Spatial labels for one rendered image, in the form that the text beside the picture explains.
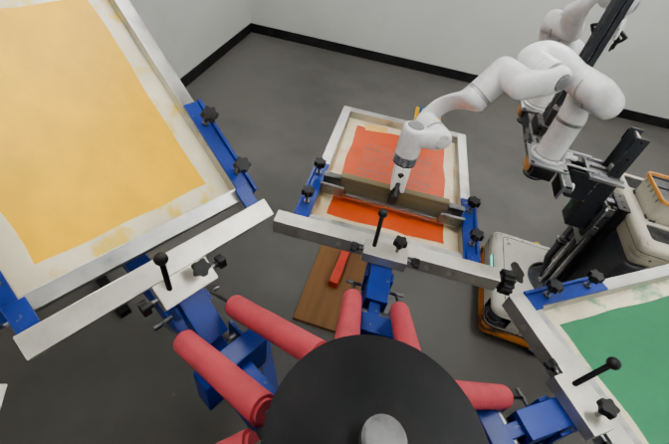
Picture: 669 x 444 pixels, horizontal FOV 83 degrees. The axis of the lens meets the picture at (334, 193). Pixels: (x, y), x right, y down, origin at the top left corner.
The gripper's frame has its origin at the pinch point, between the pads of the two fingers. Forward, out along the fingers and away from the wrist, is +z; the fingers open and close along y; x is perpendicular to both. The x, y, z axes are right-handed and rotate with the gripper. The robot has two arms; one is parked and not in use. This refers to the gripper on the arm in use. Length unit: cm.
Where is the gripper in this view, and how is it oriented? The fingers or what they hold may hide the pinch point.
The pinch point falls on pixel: (392, 194)
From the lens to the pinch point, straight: 134.4
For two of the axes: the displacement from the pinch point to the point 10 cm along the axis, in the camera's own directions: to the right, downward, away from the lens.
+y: 2.2, -6.3, 7.4
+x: -9.7, -2.5, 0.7
